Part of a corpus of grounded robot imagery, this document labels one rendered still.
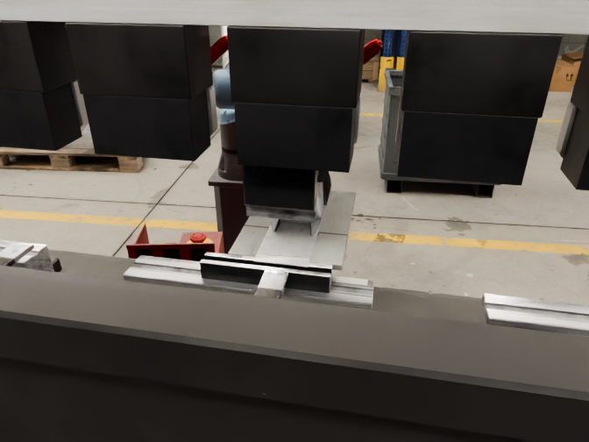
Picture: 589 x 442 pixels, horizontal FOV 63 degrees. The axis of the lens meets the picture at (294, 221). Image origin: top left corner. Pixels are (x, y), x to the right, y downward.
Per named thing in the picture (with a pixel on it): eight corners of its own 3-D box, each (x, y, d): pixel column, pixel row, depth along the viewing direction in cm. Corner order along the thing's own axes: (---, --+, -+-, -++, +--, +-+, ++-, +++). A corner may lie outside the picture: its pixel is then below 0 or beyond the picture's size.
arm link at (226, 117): (220, 139, 161) (217, 98, 155) (260, 137, 163) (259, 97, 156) (220, 151, 151) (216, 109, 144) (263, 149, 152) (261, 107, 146)
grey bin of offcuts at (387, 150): (480, 166, 371) (500, 70, 336) (500, 199, 319) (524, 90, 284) (376, 160, 379) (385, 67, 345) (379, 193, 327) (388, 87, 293)
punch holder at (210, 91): (218, 140, 69) (209, 17, 61) (197, 161, 62) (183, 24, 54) (124, 133, 72) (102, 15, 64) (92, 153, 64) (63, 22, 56)
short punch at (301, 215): (315, 218, 68) (317, 156, 64) (314, 225, 67) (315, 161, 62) (248, 212, 70) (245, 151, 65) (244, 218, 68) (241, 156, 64)
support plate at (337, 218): (355, 196, 95) (355, 192, 95) (341, 270, 72) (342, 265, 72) (267, 189, 98) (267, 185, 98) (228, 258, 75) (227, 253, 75)
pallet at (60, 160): (170, 138, 429) (168, 122, 422) (138, 173, 358) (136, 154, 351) (40, 135, 435) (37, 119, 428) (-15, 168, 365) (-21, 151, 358)
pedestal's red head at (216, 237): (225, 268, 131) (221, 210, 122) (220, 306, 117) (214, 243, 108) (152, 270, 130) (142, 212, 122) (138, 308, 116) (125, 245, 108)
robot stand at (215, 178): (234, 328, 207) (221, 160, 170) (275, 331, 205) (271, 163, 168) (223, 358, 192) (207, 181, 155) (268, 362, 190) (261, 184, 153)
